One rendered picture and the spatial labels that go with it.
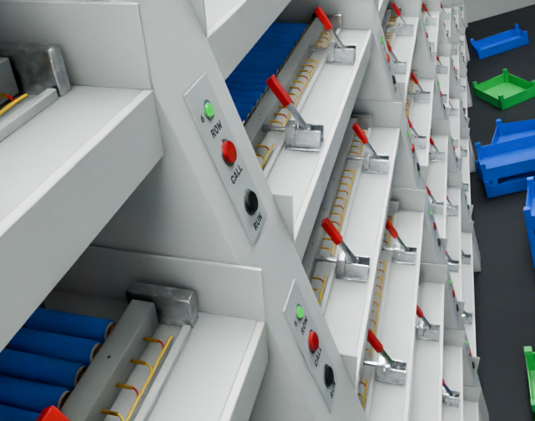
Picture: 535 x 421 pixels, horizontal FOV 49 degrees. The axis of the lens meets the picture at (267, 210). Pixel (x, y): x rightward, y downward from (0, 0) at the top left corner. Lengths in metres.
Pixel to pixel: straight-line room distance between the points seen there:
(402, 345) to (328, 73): 0.42
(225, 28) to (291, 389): 0.29
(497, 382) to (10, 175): 1.66
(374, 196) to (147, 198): 0.55
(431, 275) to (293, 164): 0.72
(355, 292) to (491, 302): 1.36
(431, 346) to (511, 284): 0.98
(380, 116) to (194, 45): 0.72
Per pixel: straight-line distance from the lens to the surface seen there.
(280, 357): 0.47
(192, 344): 0.43
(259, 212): 0.45
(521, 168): 2.52
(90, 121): 0.33
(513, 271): 2.18
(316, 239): 0.77
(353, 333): 0.68
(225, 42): 0.48
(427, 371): 1.14
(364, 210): 0.87
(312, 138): 0.65
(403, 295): 1.00
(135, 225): 0.43
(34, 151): 0.31
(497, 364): 1.88
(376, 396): 0.86
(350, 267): 0.74
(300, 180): 0.60
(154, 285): 0.44
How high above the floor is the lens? 1.38
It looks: 27 degrees down
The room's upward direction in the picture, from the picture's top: 23 degrees counter-clockwise
